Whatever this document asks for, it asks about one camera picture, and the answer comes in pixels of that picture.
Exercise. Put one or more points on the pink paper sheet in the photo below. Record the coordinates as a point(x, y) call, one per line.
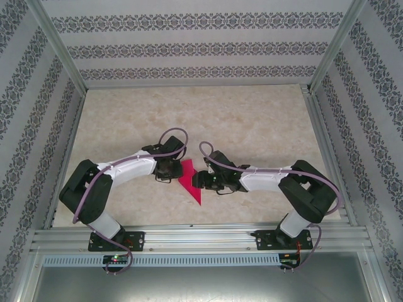
point(187, 176)

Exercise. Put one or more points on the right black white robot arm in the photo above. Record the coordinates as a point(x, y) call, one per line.
point(261, 181)

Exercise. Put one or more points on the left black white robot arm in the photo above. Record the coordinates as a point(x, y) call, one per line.
point(135, 170)

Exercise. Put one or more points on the left circuit board green light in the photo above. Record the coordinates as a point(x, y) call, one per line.
point(116, 259)

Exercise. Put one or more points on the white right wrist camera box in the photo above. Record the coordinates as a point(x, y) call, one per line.
point(208, 166)

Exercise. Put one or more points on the aluminium front rail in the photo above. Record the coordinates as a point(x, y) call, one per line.
point(201, 239)

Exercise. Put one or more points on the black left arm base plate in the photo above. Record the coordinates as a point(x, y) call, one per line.
point(138, 240)

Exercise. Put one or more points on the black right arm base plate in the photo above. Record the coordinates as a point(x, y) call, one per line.
point(267, 242)

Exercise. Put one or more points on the aluminium side rail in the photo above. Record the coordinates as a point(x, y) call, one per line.
point(66, 157)
point(324, 141)

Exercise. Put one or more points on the aluminium frame post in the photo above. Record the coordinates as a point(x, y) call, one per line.
point(336, 44)
point(59, 44)

